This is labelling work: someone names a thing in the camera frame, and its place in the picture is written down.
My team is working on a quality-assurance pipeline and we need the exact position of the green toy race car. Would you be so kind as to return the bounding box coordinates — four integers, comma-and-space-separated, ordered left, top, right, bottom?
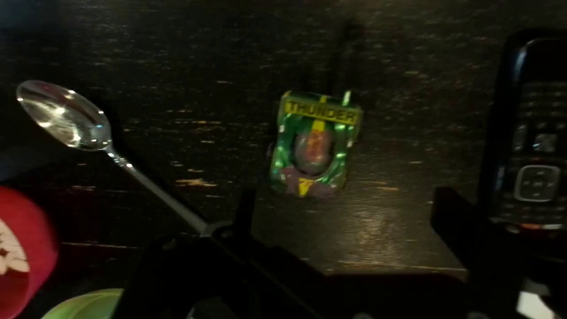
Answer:
268, 89, 363, 199

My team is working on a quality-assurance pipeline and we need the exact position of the green plastic plate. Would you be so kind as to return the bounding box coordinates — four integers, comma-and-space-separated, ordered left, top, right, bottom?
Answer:
41, 287, 129, 319

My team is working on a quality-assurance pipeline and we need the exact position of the black remote control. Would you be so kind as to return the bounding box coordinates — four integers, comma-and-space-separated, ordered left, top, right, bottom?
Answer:
475, 32, 567, 238

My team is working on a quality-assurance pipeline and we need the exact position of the red bowl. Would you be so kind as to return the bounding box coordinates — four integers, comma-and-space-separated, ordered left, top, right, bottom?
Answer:
0, 184, 60, 319

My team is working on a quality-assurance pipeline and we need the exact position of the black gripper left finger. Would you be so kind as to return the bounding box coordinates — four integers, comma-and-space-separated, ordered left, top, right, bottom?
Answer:
114, 188, 333, 319

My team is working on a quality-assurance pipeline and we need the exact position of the silver metal spoon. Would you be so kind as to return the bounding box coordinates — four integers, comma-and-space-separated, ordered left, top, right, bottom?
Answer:
14, 78, 236, 238

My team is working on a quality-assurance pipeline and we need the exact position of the pile of pale nuts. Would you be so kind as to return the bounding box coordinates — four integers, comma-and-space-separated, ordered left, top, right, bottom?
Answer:
0, 220, 32, 277

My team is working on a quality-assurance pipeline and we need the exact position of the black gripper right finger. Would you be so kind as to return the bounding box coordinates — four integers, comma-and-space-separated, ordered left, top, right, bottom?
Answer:
431, 186, 567, 319

